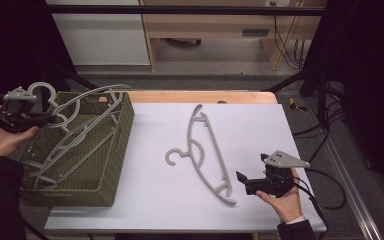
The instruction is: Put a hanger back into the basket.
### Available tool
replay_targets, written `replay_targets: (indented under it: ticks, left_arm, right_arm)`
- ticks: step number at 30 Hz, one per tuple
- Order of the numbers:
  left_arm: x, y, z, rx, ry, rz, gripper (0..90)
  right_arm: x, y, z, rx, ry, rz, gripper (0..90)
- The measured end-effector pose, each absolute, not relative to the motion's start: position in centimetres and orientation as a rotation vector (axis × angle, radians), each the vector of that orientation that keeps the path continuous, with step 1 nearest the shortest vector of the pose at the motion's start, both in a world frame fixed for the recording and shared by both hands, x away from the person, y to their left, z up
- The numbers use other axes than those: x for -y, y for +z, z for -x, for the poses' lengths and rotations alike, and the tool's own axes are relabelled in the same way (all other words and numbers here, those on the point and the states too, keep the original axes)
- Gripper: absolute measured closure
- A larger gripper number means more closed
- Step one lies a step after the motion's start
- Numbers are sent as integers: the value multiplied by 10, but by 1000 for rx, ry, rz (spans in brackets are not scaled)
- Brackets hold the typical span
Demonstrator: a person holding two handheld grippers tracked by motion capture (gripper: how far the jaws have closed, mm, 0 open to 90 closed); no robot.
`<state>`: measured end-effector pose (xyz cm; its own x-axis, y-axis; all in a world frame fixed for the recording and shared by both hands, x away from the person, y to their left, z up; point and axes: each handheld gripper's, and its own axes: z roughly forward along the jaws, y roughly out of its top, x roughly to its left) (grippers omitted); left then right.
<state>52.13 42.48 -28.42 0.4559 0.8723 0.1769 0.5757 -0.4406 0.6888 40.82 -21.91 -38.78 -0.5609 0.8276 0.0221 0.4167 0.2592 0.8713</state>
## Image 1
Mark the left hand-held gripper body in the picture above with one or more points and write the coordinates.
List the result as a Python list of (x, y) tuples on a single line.
[(18, 100)]

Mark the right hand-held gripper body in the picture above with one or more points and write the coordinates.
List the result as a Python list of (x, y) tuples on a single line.
[(285, 160)]

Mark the olive green woven basket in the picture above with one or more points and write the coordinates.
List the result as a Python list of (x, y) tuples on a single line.
[(113, 166)]

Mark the person's left hand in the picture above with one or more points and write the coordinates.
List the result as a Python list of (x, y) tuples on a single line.
[(0, 141)]

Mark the person's right hand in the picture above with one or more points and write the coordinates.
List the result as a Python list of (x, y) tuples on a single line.
[(288, 206)]

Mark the white table mat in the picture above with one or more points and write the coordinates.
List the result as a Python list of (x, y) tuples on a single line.
[(253, 133)]

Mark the black curtain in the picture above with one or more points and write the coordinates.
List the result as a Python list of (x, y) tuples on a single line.
[(10, 50), (373, 83)]

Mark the yellow and black tool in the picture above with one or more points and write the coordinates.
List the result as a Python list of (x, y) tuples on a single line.
[(293, 104)]

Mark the white cabinet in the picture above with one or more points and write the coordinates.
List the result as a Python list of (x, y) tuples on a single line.
[(103, 36)]

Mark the grey desk label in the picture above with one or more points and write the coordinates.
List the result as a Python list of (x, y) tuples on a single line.
[(255, 32)]

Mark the light wooden desk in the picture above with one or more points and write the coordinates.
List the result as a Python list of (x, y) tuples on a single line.
[(210, 25)]

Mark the aluminium floor rail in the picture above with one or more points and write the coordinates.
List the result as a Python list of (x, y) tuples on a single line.
[(353, 186)]

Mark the black horizontal frame bar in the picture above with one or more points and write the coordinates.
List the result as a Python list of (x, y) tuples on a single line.
[(180, 10)]

